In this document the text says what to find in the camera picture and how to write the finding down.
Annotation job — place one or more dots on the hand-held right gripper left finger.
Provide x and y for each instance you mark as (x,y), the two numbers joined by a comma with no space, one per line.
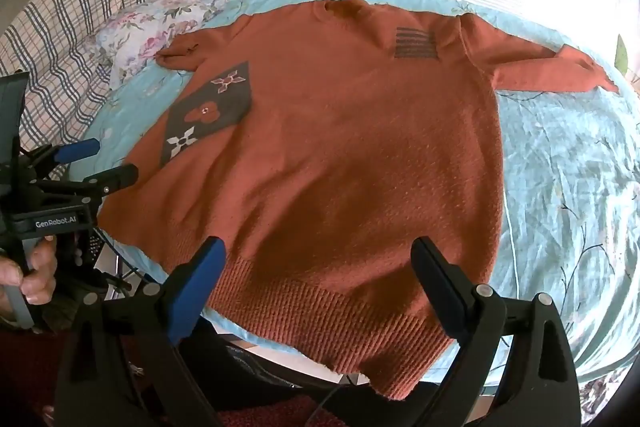
(197,287)

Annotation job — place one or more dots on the pink floral pillow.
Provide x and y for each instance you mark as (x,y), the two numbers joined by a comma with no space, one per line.
(150,22)

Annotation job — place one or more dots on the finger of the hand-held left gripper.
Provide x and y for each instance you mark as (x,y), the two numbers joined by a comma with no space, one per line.
(117,177)
(77,150)

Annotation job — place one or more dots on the plaid blanket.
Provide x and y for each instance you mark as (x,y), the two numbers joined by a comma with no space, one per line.
(65,22)

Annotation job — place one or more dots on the orange knit sweater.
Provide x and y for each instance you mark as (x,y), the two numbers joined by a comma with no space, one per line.
(325,167)

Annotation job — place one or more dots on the light blue floral blanket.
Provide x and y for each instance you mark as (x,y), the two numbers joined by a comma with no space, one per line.
(550,182)

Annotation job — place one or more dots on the dark red garment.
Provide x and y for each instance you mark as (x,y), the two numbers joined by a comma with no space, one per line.
(27,367)

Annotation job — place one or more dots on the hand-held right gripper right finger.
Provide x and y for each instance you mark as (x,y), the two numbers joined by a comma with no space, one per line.
(439,284)

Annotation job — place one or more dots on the person's left hand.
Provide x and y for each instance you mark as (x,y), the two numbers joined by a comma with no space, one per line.
(42,269)

